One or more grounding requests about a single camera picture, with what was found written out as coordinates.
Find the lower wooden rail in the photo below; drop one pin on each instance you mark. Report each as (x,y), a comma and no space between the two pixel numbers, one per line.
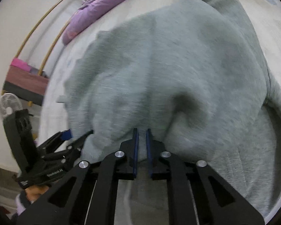
(51,48)

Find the pink red hanging towel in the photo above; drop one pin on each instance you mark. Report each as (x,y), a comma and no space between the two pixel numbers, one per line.
(24,81)

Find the left hand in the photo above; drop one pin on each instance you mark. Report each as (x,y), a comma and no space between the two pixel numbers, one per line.
(35,191)

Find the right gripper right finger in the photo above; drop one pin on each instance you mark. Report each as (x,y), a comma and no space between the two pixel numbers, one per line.
(196,193)

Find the grey green hoodie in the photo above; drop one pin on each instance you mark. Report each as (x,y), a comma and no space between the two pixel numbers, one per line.
(194,73)

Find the wooden rail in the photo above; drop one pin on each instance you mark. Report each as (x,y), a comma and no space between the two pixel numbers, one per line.
(35,27)
(51,48)

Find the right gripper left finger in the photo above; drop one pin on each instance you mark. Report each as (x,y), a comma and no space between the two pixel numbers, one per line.
(87,193)

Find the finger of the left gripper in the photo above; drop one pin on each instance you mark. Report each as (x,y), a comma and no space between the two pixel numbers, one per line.
(79,143)
(66,135)

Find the upper wooden rail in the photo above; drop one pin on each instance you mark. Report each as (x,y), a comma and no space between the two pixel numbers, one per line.
(35,27)

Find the white standing fan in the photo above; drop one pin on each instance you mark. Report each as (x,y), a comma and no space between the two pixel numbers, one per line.
(9,103)

